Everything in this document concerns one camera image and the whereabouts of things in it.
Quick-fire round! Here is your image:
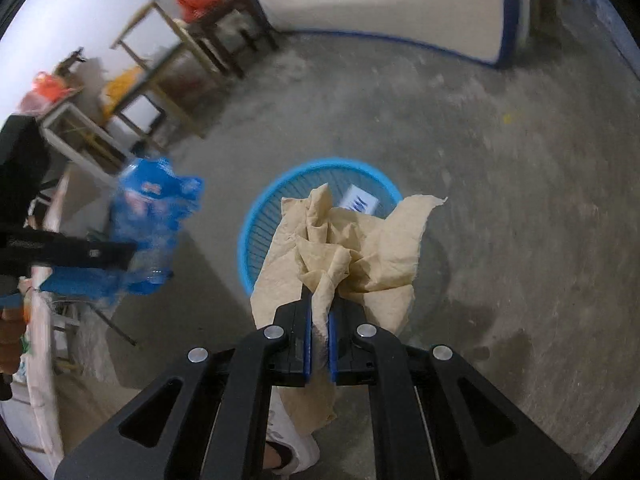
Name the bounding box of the blue plastic packaging bag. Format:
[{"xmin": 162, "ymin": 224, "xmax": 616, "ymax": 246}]
[{"xmin": 40, "ymin": 157, "xmax": 204, "ymax": 301}]

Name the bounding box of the beige cloth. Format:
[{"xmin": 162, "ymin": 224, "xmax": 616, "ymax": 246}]
[{"xmin": 250, "ymin": 184, "xmax": 445, "ymax": 436}]

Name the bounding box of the white toothpaste box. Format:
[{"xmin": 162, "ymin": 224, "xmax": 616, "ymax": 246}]
[{"xmin": 338, "ymin": 184, "xmax": 380, "ymax": 214}]

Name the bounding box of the blue plastic trash basket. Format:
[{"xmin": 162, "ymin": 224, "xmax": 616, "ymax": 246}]
[{"xmin": 236, "ymin": 157, "xmax": 402, "ymax": 295}]

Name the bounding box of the left hand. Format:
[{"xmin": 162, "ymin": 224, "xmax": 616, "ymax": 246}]
[{"xmin": 0, "ymin": 306, "xmax": 28, "ymax": 375}]

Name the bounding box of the white shoe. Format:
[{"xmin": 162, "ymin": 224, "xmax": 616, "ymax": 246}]
[{"xmin": 262, "ymin": 389, "xmax": 320, "ymax": 478}]

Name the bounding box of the yellow plastic bag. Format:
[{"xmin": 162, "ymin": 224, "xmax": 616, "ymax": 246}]
[{"xmin": 99, "ymin": 66, "xmax": 143, "ymax": 118}]

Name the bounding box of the wooden armchair black seat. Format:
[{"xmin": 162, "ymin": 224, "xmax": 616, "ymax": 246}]
[{"xmin": 103, "ymin": 0, "xmax": 224, "ymax": 142}]

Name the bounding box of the dark wooden side table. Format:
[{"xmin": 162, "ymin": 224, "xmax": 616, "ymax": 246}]
[{"xmin": 186, "ymin": 0, "xmax": 279, "ymax": 79}]

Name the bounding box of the white mattress blue trim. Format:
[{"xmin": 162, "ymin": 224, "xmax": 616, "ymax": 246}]
[{"xmin": 258, "ymin": 0, "xmax": 529, "ymax": 66}]

